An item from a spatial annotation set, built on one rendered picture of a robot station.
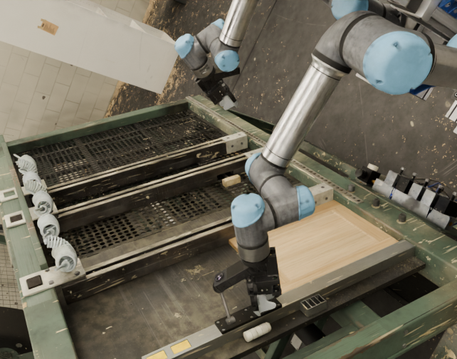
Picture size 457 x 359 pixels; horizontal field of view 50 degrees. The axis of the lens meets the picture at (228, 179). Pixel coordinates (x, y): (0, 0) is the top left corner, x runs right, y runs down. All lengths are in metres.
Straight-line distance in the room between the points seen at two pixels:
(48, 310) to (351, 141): 2.26
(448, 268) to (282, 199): 0.75
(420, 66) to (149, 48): 4.67
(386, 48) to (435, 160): 1.93
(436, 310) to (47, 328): 1.08
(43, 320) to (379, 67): 1.11
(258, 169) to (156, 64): 4.47
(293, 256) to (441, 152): 1.38
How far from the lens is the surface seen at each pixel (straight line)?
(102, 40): 5.39
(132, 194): 2.10
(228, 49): 1.63
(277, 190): 1.14
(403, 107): 3.08
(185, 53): 1.75
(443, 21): 1.61
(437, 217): 1.93
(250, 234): 1.10
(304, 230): 1.85
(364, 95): 3.30
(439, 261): 1.72
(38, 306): 1.59
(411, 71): 1.02
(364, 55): 1.01
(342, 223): 1.89
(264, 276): 1.22
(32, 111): 7.08
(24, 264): 1.79
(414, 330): 1.51
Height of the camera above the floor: 2.37
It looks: 34 degrees down
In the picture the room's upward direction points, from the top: 76 degrees counter-clockwise
